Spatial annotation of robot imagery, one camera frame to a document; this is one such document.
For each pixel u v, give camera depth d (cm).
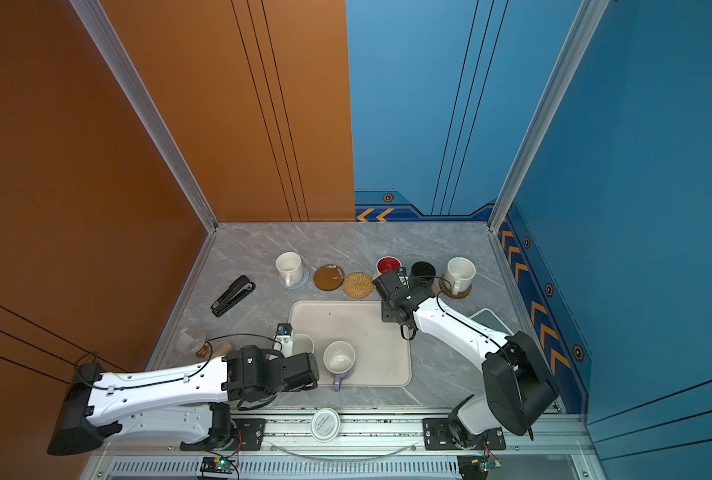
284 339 67
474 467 70
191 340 89
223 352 86
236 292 97
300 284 102
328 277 103
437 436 72
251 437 74
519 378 43
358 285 102
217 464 71
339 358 85
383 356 88
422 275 94
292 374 54
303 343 80
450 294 92
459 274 100
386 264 99
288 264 99
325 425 70
